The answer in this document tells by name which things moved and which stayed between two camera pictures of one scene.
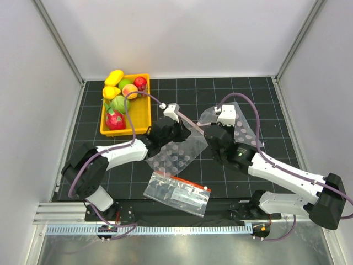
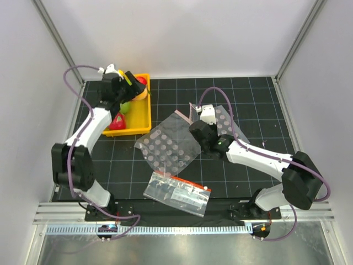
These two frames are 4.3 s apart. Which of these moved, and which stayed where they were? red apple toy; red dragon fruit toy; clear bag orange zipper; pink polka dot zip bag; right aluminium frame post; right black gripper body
Moved: right black gripper body; pink polka dot zip bag
Stayed: red apple toy; clear bag orange zipper; right aluminium frame post; red dragon fruit toy
